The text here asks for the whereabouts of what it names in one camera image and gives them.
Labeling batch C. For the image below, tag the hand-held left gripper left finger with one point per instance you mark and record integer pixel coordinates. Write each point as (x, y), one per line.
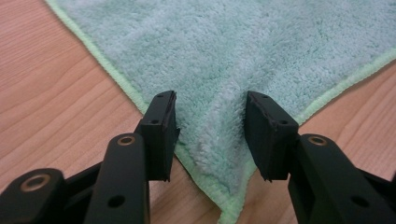
(155, 149)

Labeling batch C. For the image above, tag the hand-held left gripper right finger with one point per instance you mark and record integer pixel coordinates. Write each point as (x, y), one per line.
(271, 146)

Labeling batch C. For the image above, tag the green microfibre cloth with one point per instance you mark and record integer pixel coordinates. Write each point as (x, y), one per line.
(218, 46)

